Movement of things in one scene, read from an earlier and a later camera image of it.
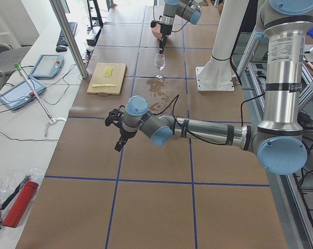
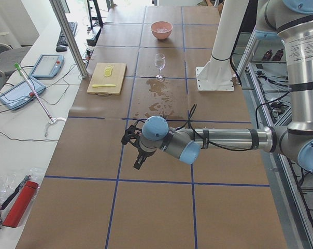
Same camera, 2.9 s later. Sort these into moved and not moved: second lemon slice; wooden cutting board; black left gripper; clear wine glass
Moved: black left gripper
Not moved: second lemon slice; wooden cutting board; clear wine glass
